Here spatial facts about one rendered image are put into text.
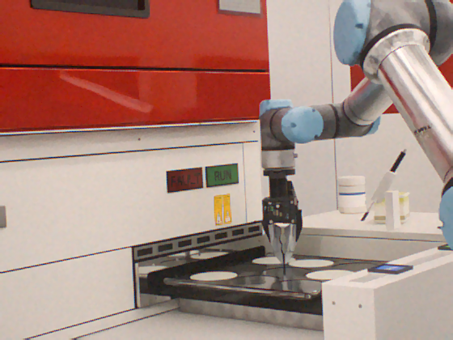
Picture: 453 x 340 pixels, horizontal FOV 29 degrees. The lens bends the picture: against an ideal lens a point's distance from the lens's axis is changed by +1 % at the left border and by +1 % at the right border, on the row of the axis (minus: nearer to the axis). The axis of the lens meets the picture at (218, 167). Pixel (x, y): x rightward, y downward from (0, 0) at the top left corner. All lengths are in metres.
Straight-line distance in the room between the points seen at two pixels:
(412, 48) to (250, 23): 0.71
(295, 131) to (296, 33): 3.18
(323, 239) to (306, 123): 0.38
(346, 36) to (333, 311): 0.45
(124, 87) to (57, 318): 0.46
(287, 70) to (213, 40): 2.90
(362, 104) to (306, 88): 3.21
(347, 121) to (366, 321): 0.58
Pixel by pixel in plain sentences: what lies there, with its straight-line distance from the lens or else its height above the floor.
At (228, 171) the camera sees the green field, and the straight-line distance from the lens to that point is 2.05.
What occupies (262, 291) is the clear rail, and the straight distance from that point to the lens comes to 1.68.
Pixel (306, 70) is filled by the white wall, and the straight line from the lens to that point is 4.99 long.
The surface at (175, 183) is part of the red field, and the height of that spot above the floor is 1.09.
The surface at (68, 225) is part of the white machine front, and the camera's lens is 1.71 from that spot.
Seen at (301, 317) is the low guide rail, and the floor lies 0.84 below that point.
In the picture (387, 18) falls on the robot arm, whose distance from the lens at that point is 1.46.
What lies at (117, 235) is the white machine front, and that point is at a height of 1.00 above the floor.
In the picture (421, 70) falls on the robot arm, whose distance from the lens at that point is 1.40.
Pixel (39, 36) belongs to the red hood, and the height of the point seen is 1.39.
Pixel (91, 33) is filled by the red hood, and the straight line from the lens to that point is 1.70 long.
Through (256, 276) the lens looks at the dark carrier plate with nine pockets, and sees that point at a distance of 1.84.
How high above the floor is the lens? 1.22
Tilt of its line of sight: 3 degrees down
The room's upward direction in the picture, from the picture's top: 3 degrees counter-clockwise
